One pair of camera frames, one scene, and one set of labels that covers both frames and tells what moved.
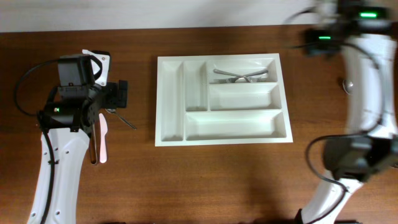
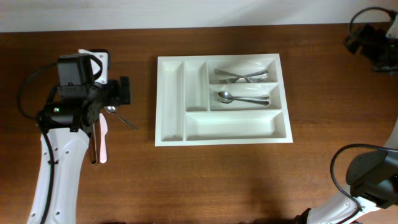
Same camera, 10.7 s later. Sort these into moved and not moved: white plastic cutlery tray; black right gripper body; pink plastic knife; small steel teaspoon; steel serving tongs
Moved: black right gripper body
Not moved: steel serving tongs; pink plastic knife; small steel teaspoon; white plastic cutlery tray
